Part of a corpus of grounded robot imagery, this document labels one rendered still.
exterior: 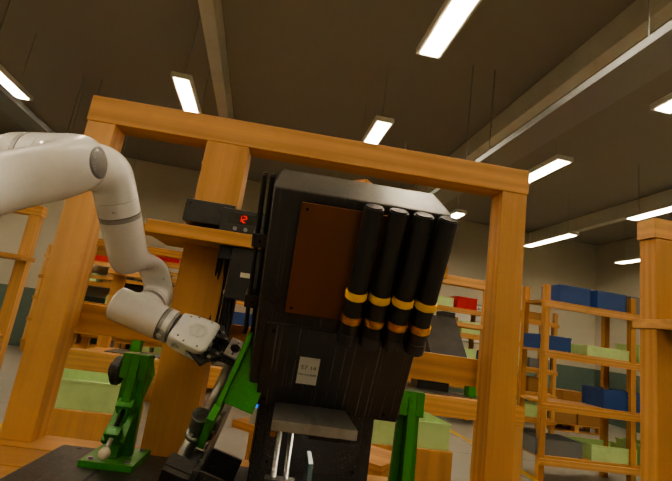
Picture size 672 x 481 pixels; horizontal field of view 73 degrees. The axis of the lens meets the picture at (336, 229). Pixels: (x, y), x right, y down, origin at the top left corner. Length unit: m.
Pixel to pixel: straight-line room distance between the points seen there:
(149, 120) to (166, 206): 9.99
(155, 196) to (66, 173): 10.84
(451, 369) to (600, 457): 5.06
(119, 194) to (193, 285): 0.49
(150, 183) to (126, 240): 10.72
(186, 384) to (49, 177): 0.80
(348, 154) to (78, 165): 0.91
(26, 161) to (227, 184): 0.76
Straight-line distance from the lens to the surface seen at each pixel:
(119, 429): 1.33
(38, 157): 0.89
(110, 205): 1.10
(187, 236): 1.38
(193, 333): 1.19
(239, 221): 1.39
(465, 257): 12.45
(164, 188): 11.74
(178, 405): 1.50
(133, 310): 1.22
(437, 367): 1.62
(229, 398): 1.10
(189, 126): 1.61
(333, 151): 1.56
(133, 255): 1.14
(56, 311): 1.60
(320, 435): 0.92
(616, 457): 6.74
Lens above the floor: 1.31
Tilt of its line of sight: 12 degrees up
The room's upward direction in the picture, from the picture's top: 8 degrees clockwise
